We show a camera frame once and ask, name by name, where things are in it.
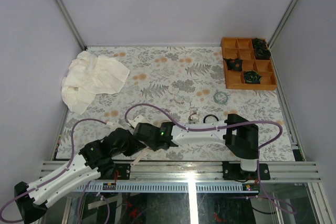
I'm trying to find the beige round jewelry case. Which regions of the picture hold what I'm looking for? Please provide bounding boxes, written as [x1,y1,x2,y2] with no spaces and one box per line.
[130,148,149,167]

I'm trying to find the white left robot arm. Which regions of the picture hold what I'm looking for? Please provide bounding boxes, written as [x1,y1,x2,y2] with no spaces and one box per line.
[14,128,145,223]

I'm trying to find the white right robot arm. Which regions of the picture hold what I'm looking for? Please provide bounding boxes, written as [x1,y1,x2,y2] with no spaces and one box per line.
[131,114,259,182]

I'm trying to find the floral patterned table mat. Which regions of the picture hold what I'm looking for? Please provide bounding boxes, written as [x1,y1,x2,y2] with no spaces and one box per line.
[55,47,295,161]

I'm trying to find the crumpled white cloth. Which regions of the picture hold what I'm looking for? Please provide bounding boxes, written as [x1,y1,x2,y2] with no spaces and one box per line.
[61,51,130,115]

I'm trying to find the black flower orange dots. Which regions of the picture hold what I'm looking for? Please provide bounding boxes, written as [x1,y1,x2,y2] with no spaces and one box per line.
[224,58,243,71]

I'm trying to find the black flower yellow green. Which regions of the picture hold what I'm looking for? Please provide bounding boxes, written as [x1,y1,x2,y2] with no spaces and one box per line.
[243,70,261,84]

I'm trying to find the wooden compartment tray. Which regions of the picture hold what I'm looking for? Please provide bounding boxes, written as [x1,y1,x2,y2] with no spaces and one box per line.
[221,37,277,91]

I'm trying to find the black fabric flower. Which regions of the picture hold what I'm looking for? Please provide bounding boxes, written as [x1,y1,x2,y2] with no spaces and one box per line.
[251,38,268,49]
[254,48,271,60]

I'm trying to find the black fabric flower top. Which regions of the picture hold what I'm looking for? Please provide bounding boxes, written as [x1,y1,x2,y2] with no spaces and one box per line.
[251,38,268,49]

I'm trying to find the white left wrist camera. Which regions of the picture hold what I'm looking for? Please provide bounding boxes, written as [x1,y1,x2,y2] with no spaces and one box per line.
[106,122,122,129]

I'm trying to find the aluminium front rail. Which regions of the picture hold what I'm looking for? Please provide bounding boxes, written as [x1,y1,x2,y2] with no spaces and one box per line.
[36,159,322,183]

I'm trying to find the red beaded chain bracelet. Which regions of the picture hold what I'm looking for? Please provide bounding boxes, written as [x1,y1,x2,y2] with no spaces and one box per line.
[187,111,200,124]

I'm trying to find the green beaded bracelet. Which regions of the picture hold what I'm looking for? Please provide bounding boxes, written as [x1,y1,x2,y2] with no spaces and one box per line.
[213,91,228,104]

